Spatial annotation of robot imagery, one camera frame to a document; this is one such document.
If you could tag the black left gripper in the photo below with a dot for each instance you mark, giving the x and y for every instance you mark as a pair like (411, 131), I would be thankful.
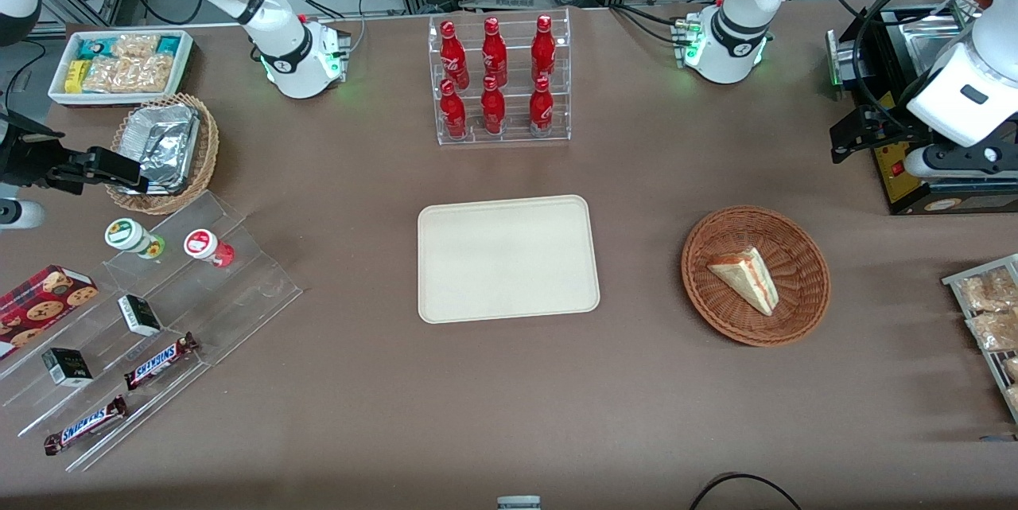
(889, 126)

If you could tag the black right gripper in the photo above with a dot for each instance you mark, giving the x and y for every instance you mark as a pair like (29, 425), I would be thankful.
(17, 157)

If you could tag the triangular sandwich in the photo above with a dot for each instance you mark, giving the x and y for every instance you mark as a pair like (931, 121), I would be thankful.
(751, 279)

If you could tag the aluminium foil tray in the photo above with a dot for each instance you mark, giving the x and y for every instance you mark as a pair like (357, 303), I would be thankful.
(163, 144)

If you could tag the light wicker basket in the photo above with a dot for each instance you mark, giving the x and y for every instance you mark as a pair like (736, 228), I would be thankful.
(205, 152)

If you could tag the brown wicker basket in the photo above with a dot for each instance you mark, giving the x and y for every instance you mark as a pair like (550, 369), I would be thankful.
(716, 307)

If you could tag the cream plastic tray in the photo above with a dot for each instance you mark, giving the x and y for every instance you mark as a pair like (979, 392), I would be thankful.
(509, 259)

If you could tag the yellow snack pack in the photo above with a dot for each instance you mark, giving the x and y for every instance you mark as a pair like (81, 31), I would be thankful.
(76, 76)

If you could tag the black food warmer machine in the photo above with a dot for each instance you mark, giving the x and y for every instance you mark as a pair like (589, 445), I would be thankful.
(915, 192)

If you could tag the clear bag of crackers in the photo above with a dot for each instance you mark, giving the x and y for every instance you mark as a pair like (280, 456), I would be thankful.
(131, 74)

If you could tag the green lidded cup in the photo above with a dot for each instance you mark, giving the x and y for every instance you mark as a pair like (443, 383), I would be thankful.
(127, 234)

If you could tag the teal snack pack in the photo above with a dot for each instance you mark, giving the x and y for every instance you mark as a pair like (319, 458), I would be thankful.
(94, 47)
(169, 45)

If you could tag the steel pan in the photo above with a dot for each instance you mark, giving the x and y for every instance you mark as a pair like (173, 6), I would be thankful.
(930, 44)

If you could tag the white plastic snack bin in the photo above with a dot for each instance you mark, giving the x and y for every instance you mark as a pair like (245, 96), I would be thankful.
(184, 72)

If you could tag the red cookie box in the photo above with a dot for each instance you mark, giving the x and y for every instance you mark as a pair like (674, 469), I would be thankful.
(40, 303)

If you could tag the red lidded cup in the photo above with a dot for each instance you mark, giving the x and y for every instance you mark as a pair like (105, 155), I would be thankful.
(203, 243)

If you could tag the small black box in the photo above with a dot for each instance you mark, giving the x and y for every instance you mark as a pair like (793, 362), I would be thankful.
(140, 316)
(67, 367)

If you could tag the clear bag of snacks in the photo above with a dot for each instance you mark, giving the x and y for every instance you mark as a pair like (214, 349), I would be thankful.
(990, 291)
(996, 331)

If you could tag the snickers bar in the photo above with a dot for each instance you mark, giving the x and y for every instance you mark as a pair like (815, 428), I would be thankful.
(159, 361)
(83, 426)

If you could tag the clear acrylic stepped display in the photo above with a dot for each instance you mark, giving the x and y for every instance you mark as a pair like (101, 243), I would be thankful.
(254, 287)

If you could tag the red cola bottle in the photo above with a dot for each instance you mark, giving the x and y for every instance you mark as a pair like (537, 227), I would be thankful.
(541, 108)
(453, 56)
(493, 108)
(543, 48)
(453, 114)
(494, 52)

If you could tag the clear acrylic bottle rack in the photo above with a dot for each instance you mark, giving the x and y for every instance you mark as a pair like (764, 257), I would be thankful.
(515, 56)

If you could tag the small grey box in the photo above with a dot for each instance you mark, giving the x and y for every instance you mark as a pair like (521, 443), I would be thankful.
(518, 504)

